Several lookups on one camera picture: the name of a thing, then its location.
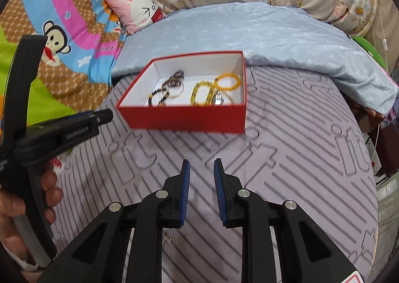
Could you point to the green plastic object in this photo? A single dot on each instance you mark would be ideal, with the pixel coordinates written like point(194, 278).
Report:
point(371, 49)

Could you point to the dark brown furniture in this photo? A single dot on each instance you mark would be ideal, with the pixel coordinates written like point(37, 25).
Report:
point(389, 146)

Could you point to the thin gold bangle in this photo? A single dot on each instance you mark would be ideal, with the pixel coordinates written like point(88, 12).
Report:
point(181, 91)

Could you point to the person's left hand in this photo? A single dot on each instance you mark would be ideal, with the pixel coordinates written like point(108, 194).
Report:
point(51, 177)

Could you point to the colourful monkey cartoon blanket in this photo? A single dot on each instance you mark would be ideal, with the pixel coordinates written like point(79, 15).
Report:
point(71, 21)

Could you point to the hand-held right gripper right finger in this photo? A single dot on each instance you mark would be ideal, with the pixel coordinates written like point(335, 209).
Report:
point(218, 192)

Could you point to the silver metal wristwatch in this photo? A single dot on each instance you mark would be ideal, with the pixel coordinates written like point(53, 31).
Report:
point(219, 98)

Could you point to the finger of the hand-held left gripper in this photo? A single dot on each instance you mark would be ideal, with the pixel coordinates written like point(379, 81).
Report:
point(78, 116)
point(104, 116)

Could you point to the light blue quilt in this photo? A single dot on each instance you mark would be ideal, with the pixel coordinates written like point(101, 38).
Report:
point(265, 36)

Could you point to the person's left forearm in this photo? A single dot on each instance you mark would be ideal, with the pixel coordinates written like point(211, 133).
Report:
point(31, 277)

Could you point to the red cardboard box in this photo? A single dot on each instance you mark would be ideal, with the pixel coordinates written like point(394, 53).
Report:
point(187, 121)

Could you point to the pink rabbit pillow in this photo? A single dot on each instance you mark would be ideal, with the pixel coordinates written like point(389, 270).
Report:
point(137, 8)

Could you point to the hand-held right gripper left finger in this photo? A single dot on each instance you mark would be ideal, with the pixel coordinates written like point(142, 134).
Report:
point(186, 195)

